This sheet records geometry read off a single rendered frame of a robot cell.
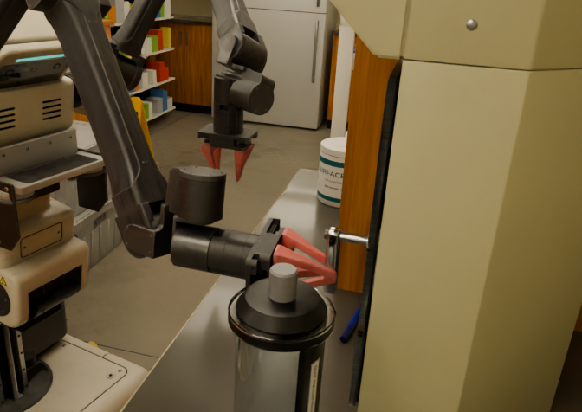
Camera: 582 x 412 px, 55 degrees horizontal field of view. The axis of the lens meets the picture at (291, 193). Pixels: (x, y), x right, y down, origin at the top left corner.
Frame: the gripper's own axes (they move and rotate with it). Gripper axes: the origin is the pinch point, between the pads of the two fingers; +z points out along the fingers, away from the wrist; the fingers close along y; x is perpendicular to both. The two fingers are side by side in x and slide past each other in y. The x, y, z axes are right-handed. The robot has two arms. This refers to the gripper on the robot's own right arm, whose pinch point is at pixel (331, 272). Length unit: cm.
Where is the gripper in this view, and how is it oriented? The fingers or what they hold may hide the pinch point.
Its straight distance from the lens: 67.6
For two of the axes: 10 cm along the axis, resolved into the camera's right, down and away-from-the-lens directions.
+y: 2.5, -4.6, 8.5
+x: -0.4, 8.7, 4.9
